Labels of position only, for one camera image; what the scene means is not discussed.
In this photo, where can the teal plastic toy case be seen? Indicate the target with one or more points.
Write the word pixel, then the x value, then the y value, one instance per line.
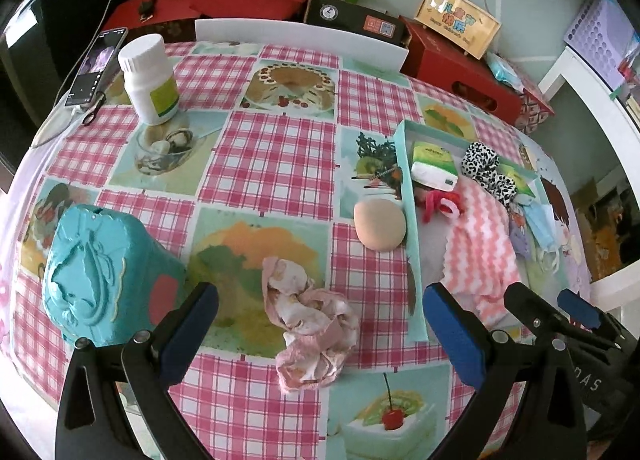
pixel 106 277

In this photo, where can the green tissue pack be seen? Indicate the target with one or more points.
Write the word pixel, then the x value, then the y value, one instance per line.
pixel 433 166
pixel 522 187

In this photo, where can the purple baby wipes pack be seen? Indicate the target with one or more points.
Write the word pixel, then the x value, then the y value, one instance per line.
pixel 518 234

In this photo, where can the patterned picture tablecloth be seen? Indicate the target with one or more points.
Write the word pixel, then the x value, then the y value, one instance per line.
pixel 286 142

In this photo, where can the leopard print scrunchie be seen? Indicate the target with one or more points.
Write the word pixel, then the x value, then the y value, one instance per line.
pixel 480 163

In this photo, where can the white shelf unit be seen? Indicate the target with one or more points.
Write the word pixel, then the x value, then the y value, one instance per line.
pixel 622 287

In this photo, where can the red box with handle hole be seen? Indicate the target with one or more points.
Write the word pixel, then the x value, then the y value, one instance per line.
pixel 435 60

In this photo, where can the wooden picture gift box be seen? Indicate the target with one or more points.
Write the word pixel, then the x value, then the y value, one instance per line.
pixel 467 23

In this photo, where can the white foam board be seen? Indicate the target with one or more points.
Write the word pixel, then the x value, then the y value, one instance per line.
pixel 375 53

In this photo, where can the red patterned box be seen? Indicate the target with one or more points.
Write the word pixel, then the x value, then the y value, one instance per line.
pixel 534 107

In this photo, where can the blue wet wipes pack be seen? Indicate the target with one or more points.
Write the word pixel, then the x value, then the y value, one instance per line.
pixel 503 72

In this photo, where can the black monitor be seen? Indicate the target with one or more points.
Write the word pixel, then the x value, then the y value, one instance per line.
pixel 42 43

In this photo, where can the purple perforated board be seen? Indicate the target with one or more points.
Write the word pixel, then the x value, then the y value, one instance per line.
pixel 603 36

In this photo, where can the white pill bottle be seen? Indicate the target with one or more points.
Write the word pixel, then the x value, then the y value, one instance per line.
pixel 149 79

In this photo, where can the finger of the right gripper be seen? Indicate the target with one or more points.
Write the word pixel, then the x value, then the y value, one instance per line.
pixel 600 324
pixel 545 321

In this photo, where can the light blue face mask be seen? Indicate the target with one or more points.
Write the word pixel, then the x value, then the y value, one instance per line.
pixel 541 223

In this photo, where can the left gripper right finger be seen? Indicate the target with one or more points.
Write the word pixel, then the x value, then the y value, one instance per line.
pixel 487 361

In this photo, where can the black long box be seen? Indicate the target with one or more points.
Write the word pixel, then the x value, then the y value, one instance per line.
pixel 353 18

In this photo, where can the pink white zigzag towel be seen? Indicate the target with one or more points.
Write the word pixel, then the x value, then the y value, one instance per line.
pixel 479 260

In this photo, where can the smartphone on table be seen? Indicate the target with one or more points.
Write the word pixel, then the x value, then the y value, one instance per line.
pixel 93 69

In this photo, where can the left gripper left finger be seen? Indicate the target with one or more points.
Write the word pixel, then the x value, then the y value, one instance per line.
pixel 154 361

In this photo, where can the pale pink cloth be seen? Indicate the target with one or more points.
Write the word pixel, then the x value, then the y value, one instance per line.
pixel 320 328

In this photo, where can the beige round sponge ball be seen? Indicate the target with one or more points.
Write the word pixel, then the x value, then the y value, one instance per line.
pixel 380 224

